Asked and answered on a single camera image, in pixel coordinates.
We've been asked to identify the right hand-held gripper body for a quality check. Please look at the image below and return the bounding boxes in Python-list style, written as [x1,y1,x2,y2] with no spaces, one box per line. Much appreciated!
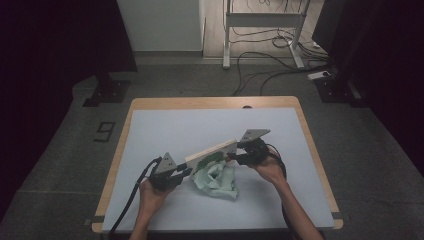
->
[237,128,272,166]

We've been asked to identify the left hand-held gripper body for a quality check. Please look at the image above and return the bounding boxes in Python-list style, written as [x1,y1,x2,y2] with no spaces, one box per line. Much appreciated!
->
[148,152,185,192]

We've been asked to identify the white caterpillar picture book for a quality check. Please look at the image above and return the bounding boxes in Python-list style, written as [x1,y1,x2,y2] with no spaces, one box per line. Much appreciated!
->
[184,139,239,178]

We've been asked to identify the light green cloth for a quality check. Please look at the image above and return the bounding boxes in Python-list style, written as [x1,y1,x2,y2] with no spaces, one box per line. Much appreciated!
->
[192,159,240,201]

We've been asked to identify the person's left hand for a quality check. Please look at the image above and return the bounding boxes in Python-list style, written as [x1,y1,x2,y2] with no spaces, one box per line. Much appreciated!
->
[137,179,177,222]

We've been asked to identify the person's right hand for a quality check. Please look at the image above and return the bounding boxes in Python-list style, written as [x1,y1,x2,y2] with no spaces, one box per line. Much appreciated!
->
[249,153,288,190]

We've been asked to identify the light grey table mat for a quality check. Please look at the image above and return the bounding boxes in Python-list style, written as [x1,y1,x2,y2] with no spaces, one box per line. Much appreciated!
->
[101,107,335,233]

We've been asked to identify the wooden table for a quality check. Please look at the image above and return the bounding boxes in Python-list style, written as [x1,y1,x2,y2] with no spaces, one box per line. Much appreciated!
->
[91,95,344,234]

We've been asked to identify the black stand base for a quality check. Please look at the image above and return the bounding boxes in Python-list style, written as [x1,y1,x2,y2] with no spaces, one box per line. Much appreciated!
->
[82,71,132,108]
[314,74,368,108]

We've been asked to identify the white power strip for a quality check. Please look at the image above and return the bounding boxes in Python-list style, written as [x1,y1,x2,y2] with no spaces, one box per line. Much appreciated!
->
[307,70,332,82]

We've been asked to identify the white partition panel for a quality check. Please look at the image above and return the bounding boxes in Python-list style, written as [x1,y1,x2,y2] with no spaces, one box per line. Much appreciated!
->
[116,0,206,53]

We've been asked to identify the dark curtain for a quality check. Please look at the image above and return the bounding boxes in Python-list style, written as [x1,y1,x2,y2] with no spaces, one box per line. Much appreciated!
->
[0,0,138,221]
[313,0,424,174]

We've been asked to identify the right hand-held gripper black cable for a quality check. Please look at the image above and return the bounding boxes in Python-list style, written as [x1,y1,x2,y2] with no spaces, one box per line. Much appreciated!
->
[265,143,296,240]

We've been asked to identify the hand-held gripper black cable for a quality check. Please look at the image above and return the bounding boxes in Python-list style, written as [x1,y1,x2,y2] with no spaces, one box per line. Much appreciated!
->
[265,143,296,240]
[108,156,163,236]

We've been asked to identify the left hand-held gripper black cable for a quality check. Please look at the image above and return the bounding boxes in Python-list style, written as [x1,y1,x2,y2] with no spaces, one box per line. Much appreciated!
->
[108,156,163,236]

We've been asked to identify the tangle of black floor cables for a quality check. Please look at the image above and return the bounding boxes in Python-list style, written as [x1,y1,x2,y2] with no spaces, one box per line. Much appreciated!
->
[229,0,334,98]

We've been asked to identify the white metal desk frame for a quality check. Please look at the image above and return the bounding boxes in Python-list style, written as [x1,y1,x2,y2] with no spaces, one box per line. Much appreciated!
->
[222,0,313,70]

